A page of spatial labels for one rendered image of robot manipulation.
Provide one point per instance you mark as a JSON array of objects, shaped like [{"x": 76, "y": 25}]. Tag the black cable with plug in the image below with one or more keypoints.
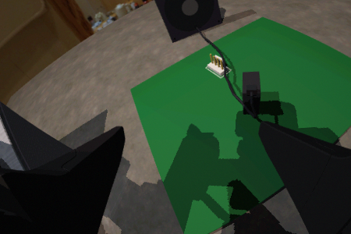
[{"x": 251, "y": 91}]

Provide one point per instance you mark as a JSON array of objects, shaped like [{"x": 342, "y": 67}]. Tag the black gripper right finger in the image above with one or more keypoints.
[{"x": 316, "y": 174}]

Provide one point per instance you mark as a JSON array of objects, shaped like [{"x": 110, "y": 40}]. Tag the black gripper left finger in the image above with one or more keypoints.
[{"x": 67, "y": 195}]

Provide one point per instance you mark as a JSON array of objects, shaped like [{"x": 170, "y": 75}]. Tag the black square computer fan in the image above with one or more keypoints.
[{"x": 182, "y": 17}]

